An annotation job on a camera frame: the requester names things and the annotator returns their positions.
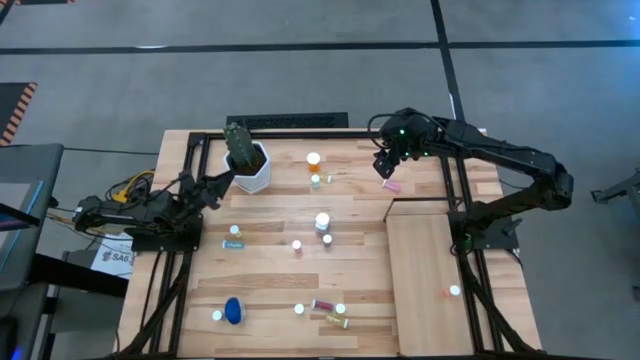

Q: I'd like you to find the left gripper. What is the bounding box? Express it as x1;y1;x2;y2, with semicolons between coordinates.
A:
176;169;236;214

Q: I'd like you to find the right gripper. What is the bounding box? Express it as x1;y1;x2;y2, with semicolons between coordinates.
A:
374;110;432;181

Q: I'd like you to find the wooden shelf board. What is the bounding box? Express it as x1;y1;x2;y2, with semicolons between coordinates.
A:
385;213;475;357

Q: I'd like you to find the white plant pot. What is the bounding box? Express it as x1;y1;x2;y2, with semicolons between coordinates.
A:
223;140;272;195

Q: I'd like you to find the white printed paper sheet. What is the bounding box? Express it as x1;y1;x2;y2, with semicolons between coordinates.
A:
89;232;136;280

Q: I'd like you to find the blue oval container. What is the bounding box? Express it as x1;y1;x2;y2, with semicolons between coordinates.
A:
224;296;247;326

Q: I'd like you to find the grey equipment cart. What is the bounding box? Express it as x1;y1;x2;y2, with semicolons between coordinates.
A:
0;143;65;360

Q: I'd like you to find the tilted monitor screen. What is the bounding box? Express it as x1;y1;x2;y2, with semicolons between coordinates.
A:
0;179;45;274

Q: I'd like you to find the black and orange hazard mat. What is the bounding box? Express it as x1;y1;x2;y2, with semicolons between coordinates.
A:
0;82;39;147

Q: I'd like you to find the black metal table frame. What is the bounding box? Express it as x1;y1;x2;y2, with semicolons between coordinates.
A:
117;130;539;360

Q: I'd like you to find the yellow cable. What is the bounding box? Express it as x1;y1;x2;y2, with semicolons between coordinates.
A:
112;169;156;204

